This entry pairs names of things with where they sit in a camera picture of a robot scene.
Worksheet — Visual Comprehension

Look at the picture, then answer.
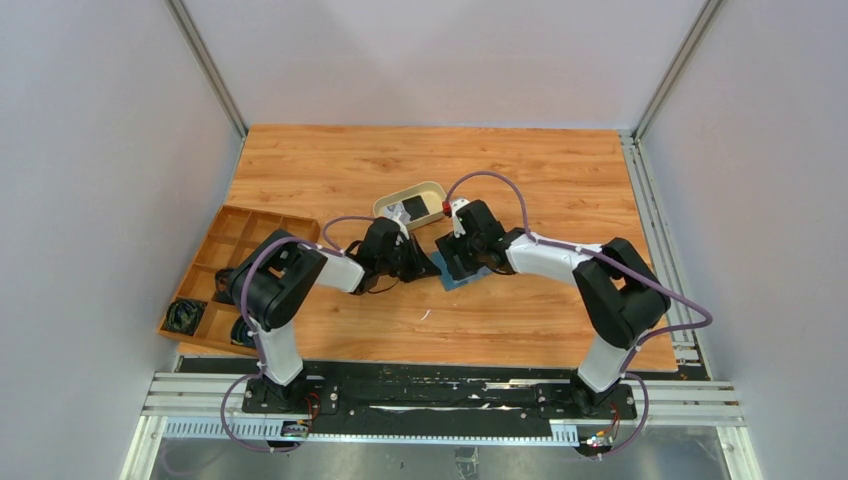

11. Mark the blue leather card holder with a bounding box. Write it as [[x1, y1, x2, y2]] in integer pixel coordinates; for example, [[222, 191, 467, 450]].
[[429, 252, 492, 292]]

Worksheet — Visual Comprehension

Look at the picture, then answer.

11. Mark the cream oval plastic tray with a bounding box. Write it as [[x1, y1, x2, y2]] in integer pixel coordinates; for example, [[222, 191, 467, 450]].
[[372, 181, 446, 230]]

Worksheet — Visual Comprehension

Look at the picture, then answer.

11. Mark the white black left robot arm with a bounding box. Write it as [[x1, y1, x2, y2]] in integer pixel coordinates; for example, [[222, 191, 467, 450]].
[[226, 217, 441, 412]]

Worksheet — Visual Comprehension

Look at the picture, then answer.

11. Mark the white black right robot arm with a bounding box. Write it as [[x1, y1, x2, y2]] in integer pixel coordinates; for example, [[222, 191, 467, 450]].
[[436, 198, 670, 413]]

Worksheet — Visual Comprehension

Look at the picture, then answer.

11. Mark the white VIP card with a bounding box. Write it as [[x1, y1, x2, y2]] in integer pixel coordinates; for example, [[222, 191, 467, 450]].
[[382, 202, 412, 226]]

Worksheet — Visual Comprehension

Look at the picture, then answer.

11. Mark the black VIP card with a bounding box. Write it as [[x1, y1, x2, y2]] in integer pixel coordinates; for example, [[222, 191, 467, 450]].
[[402, 195, 429, 221]]

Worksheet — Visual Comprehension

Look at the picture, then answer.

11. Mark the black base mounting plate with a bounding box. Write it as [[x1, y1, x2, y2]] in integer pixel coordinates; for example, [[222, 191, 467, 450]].
[[177, 358, 646, 445]]

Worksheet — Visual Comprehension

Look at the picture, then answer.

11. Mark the wooden compartment organizer tray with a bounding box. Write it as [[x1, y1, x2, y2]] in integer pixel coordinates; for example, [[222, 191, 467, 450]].
[[157, 205, 320, 357]]

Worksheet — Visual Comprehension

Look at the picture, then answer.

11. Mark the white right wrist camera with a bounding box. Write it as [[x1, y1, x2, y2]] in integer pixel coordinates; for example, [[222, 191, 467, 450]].
[[442, 197, 469, 238]]

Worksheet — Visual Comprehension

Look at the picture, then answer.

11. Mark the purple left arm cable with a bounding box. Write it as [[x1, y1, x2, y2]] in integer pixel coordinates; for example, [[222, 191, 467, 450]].
[[219, 215, 379, 455]]

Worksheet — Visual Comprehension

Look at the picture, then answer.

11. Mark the black coiled cable bundle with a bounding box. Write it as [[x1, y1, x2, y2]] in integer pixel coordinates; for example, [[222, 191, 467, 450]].
[[213, 266, 240, 306], [164, 299, 208, 336], [230, 316, 260, 351]]

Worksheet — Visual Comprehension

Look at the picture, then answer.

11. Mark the aluminium corner post right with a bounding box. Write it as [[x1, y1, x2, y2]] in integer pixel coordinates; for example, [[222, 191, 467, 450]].
[[619, 0, 725, 359]]

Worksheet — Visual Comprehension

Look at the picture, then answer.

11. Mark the aluminium corner post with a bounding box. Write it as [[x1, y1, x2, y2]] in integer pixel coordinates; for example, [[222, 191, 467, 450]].
[[619, 0, 725, 359], [164, 0, 249, 142]]

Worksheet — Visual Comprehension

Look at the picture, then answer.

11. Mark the aluminium frame rail front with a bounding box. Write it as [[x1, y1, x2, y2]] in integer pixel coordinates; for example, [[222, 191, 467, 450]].
[[142, 373, 744, 449]]

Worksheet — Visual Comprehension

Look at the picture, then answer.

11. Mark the aluminium corner post left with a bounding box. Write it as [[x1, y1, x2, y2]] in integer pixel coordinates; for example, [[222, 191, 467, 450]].
[[164, 0, 249, 142]]

